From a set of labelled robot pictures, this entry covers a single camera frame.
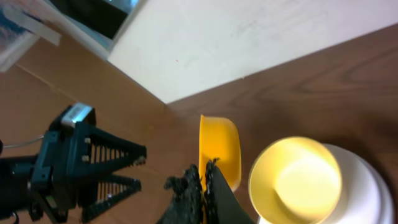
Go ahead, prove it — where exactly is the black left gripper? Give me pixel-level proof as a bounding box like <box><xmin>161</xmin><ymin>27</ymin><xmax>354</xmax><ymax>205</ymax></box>
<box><xmin>1</xmin><ymin>105</ymin><xmax>147</xmax><ymax>223</ymax></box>

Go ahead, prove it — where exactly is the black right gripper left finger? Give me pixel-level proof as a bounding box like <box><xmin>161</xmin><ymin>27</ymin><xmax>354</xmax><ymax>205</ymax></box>
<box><xmin>156</xmin><ymin>164</ymin><xmax>203</xmax><ymax>224</ymax></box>

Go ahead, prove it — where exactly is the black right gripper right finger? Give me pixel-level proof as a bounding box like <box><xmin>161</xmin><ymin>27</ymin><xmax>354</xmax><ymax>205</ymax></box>
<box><xmin>204</xmin><ymin>158</ymin><xmax>254</xmax><ymax>224</ymax></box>

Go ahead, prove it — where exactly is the yellow measuring scoop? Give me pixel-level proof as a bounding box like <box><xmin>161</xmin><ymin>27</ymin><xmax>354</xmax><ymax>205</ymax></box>
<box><xmin>198</xmin><ymin>115</ymin><xmax>242</xmax><ymax>192</ymax></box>

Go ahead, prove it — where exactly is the pale yellow bowl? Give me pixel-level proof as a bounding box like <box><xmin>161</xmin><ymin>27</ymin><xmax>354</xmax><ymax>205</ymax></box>
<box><xmin>248</xmin><ymin>136</ymin><xmax>343</xmax><ymax>223</ymax></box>

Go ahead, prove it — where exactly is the white digital kitchen scale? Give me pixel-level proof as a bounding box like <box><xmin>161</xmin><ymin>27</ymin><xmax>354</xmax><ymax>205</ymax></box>
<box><xmin>256</xmin><ymin>142</ymin><xmax>395</xmax><ymax>224</ymax></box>

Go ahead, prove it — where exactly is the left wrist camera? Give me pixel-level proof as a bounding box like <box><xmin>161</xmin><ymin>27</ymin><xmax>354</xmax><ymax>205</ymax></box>
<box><xmin>61</xmin><ymin>103</ymin><xmax>96</xmax><ymax>128</ymax></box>

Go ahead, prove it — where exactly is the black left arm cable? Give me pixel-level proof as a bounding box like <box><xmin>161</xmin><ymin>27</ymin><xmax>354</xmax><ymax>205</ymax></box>
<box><xmin>2</xmin><ymin>134</ymin><xmax>45</xmax><ymax>149</ymax></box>

